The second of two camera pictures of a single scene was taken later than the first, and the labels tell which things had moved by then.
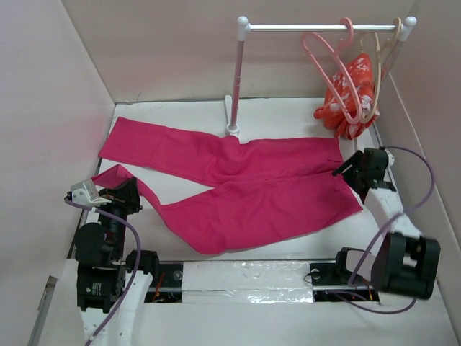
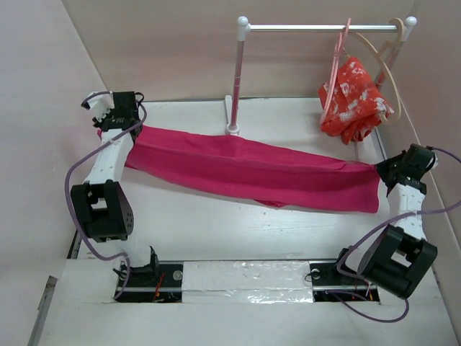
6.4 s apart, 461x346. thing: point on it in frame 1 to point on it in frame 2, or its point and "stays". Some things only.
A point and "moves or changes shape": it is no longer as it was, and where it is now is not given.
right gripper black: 356,158 to 382,166
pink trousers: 217,190 moves or changes shape
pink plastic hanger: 337,52 moves or changes shape
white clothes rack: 404,27 stays
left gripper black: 126,194 to 98,124
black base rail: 168,285 stays
